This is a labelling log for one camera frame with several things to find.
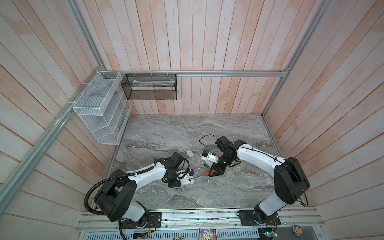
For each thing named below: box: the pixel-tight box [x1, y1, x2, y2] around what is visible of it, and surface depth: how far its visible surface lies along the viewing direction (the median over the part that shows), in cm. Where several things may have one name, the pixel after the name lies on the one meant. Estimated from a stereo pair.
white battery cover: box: [185, 149, 194, 158], surface depth 100 cm
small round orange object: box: [292, 224, 303, 237], surface depth 71 cm
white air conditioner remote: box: [180, 175, 195, 185], surface depth 87 cm
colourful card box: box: [198, 228, 218, 240], surface depth 70 cm
